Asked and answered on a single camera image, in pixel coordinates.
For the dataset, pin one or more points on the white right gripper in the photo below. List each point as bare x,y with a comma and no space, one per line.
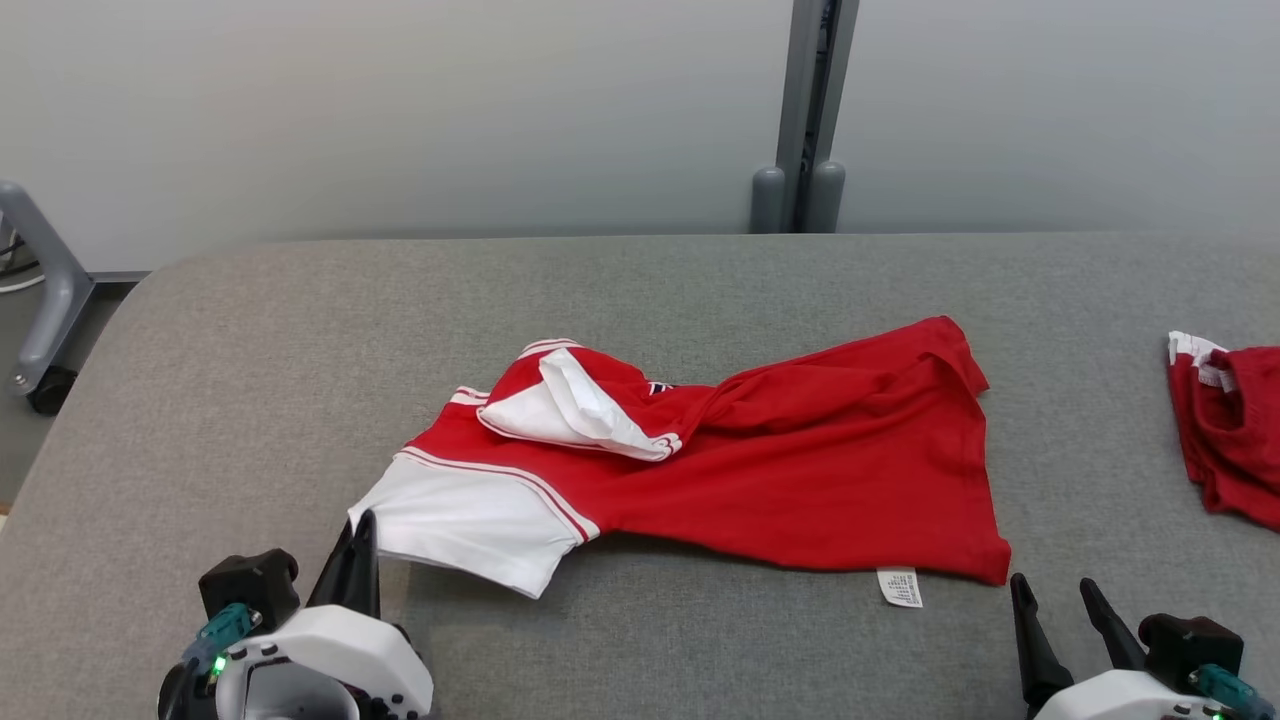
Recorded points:
1110,700

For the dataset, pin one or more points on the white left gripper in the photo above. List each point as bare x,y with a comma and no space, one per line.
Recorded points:
330,660

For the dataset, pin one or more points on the red shorts with white stripe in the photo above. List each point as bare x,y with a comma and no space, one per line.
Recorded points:
1235,430

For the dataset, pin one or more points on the red jersey with white sleeves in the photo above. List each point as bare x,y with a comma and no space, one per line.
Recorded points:
800,470

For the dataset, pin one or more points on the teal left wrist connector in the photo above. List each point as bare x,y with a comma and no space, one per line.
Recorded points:
222,632

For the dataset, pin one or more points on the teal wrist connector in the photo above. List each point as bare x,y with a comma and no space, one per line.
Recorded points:
222,632
1225,688

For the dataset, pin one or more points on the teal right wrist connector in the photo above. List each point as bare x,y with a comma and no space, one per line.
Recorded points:
1225,688

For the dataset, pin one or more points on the black caster wheel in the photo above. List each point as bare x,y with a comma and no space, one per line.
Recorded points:
52,392

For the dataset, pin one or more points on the grey curved stand leg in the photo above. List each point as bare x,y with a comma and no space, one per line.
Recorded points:
55,300

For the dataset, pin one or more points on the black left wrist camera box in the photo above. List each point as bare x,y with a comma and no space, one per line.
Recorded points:
250,585

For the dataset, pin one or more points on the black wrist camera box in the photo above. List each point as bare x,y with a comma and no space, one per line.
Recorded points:
1190,645
250,585

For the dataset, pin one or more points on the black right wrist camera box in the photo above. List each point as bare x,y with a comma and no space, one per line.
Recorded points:
1190,645

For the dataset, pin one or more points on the grey rounded post foot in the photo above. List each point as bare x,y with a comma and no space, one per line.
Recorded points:
827,200
768,205

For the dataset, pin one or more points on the grey partition joint post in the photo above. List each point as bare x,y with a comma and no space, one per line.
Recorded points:
815,90

